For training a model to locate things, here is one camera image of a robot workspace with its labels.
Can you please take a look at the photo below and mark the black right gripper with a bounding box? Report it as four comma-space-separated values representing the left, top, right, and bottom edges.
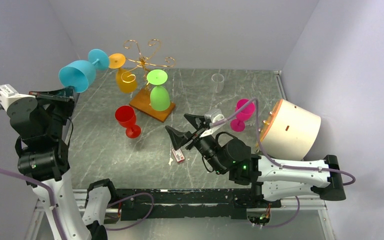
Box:
165, 113, 227, 175

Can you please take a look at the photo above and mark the blue plastic wine glass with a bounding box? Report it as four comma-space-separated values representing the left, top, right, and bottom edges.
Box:
58, 48, 110, 93

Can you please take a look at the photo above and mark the green plastic wine glass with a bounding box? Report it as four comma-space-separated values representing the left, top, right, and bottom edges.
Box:
146, 69, 171, 112

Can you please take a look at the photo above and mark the red plastic wine glass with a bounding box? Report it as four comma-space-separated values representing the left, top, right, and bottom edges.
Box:
114, 105, 142, 139

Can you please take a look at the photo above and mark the orange plastic wine glass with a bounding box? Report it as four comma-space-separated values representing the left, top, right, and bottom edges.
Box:
109, 53, 138, 94

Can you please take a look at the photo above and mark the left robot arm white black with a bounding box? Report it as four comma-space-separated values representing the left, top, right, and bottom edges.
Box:
0, 84, 119, 240

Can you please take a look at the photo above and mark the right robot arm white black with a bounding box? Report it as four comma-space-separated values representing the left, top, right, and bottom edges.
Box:
165, 113, 346, 207

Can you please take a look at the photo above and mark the pink plastic wine glass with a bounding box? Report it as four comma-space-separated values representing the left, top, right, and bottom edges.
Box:
230, 102, 256, 132

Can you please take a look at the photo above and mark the clear wine glass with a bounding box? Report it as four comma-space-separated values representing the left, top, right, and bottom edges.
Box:
211, 73, 225, 94

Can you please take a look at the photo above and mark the small red white card box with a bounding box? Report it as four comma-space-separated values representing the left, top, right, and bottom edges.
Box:
171, 148, 186, 164

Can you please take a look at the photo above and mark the cream drum-shaped toy box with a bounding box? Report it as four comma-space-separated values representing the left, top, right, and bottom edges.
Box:
259, 98, 321, 161

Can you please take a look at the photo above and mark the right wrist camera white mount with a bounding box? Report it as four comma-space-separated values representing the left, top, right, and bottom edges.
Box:
199, 108, 227, 138

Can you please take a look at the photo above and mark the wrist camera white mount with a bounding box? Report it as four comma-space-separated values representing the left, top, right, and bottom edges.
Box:
0, 84, 35, 111
199, 108, 227, 138

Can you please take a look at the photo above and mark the gold wire wine glass rack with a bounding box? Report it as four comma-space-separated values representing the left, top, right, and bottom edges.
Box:
123, 39, 177, 123

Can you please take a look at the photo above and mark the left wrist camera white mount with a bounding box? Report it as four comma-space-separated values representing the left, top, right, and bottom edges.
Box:
0, 84, 35, 111

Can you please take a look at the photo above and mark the aluminium frame rail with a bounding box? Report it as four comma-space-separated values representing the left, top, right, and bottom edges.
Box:
34, 69, 327, 213

